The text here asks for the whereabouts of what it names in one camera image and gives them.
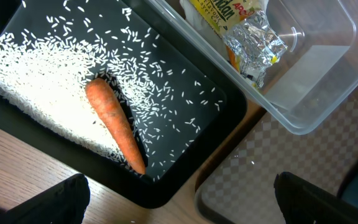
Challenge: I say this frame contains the foil snack wrapper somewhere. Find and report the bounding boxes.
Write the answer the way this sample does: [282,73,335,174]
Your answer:
[190,0,287,88]

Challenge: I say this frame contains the white rice pile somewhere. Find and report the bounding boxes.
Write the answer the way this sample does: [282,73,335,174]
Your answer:
[0,1,227,181]

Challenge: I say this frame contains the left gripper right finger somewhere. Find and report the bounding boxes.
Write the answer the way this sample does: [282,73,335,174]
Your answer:
[273,172,358,224]

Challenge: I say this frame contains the black waste tray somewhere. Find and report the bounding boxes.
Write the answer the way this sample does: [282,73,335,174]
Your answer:
[0,0,247,208]

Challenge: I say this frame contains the clear plastic bin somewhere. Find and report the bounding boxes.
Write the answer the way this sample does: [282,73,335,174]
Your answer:
[150,0,358,135]

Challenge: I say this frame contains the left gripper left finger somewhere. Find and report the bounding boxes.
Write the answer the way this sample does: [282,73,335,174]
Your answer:
[0,174,90,224]

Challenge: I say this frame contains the orange carrot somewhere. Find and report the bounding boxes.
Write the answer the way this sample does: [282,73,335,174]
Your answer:
[85,78,146,174]

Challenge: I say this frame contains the brown serving tray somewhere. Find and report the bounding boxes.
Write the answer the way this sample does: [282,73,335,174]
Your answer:
[195,87,358,223]

